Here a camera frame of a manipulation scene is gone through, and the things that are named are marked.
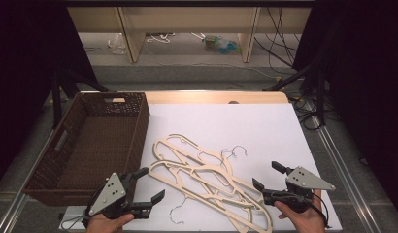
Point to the white table mat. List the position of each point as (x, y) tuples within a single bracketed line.
[(219, 126)]

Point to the brown woven basket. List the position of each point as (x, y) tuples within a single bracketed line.
[(100, 145)]

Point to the black metal stand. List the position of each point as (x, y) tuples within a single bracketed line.
[(320, 97), (57, 97)]

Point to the person's left hand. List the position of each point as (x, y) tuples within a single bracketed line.
[(105, 225)]

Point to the silver metal rail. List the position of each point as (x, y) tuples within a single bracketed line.
[(346, 171), (16, 204)]

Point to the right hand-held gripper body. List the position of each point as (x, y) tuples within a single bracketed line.
[(305, 180)]

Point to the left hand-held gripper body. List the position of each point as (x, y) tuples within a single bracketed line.
[(108, 194)]

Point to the black curtain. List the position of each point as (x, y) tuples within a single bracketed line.
[(365, 81), (22, 81)]

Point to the beige wooden shelf unit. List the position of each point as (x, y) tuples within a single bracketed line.
[(187, 19)]

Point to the person's right hand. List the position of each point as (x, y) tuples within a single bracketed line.
[(308, 221)]

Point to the clear plastic bag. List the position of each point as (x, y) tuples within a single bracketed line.
[(117, 43)]

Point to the colourful plastic bag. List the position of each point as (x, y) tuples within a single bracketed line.
[(221, 45)]

